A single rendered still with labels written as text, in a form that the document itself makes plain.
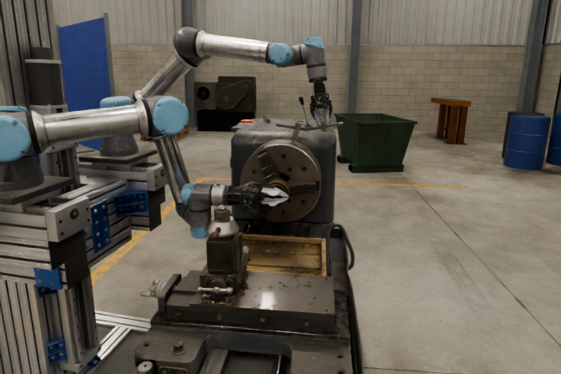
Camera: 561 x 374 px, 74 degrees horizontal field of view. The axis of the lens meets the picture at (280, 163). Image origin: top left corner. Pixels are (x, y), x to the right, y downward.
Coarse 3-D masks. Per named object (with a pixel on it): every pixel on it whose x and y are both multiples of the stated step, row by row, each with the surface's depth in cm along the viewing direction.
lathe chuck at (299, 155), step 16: (272, 144) 140; (288, 144) 140; (256, 160) 142; (272, 160) 141; (288, 160) 140; (304, 160) 140; (240, 176) 144; (256, 176) 143; (304, 176) 141; (320, 176) 141; (320, 192) 142; (256, 208) 146; (272, 208) 145; (288, 208) 145; (304, 208) 144
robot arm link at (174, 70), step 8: (176, 56) 153; (208, 56) 156; (168, 64) 155; (176, 64) 153; (184, 64) 153; (192, 64) 153; (160, 72) 156; (168, 72) 155; (176, 72) 155; (184, 72) 157; (152, 80) 158; (160, 80) 157; (168, 80) 157; (176, 80) 158; (144, 88) 160; (152, 88) 158; (160, 88) 158; (168, 88) 160; (136, 96) 160; (144, 96) 160
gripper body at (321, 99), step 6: (324, 78) 143; (318, 84) 141; (318, 90) 144; (312, 96) 142; (318, 96) 144; (324, 96) 142; (312, 102) 148; (318, 102) 144; (324, 102) 142; (312, 108) 144; (318, 108) 144; (324, 108) 143
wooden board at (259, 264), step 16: (256, 240) 139; (272, 240) 138; (288, 240) 138; (304, 240) 137; (320, 240) 136; (256, 256) 127; (272, 256) 127; (288, 256) 127; (304, 256) 127; (320, 256) 127; (272, 272) 116; (288, 272) 117; (304, 272) 117; (320, 272) 117
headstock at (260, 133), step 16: (256, 128) 169; (272, 128) 170; (240, 144) 157; (256, 144) 156; (304, 144) 154; (320, 144) 154; (240, 160) 159; (320, 160) 155; (288, 176) 158; (240, 208) 163; (320, 208) 159
